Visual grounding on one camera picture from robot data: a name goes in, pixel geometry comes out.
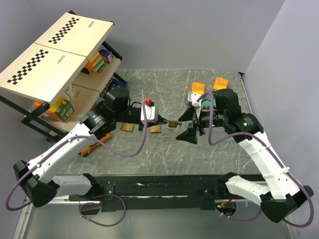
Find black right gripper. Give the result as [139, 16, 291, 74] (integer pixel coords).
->
[176, 106, 227, 144]

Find large brass padlock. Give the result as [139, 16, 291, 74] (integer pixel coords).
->
[150, 125, 161, 134]
[120, 122, 135, 132]

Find small brass padlock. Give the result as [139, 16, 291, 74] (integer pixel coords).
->
[165, 120, 179, 128]

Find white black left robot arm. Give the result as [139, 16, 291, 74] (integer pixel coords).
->
[13, 87, 167, 207]

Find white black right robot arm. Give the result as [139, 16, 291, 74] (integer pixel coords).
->
[176, 89, 314, 228]

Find teal oreo box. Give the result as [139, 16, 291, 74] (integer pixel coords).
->
[201, 99, 210, 106]

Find orange yellow box left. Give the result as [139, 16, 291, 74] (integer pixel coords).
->
[191, 82, 205, 95]

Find orange yellow box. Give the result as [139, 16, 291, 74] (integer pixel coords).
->
[191, 82, 205, 95]
[213, 77, 228, 91]

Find orange yellow box right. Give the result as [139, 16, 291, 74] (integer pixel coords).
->
[213, 77, 228, 91]

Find orange snack bag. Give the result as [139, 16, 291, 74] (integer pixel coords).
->
[79, 133, 112, 157]

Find blue doritos bag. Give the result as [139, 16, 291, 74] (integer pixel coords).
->
[100, 78, 127, 98]

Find cardboard box on shelf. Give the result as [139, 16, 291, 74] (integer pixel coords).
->
[61, 85, 99, 104]

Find purple white small box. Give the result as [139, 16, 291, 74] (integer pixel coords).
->
[99, 49, 114, 64]

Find green orange box on shelf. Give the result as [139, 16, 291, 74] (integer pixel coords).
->
[48, 98, 74, 122]

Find checkerboard calibration board upper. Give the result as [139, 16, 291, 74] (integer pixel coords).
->
[35, 13, 115, 59]

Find checkerboard calibration board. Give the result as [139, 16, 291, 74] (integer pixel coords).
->
[0, 43, 87, 104]
[35, 13, 115, 59]

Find checkerboard calibration board lower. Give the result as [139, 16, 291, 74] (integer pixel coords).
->
[0, 43, 87, 104]

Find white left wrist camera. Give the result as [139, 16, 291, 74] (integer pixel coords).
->
[141, 98, 159, 123]

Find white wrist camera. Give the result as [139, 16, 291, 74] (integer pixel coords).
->
[141, 98, 159, 123]
[187, 92, 202, 118]

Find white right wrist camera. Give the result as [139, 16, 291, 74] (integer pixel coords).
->
[187, 92, 202, 118]

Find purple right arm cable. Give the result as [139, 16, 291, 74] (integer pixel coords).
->
[196, 92, 315, 229]

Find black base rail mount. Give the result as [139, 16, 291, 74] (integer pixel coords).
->
[69, 174, 241, 212]

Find black frame wooden shelf rack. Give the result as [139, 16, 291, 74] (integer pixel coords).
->
[0, 39, 122, 141]

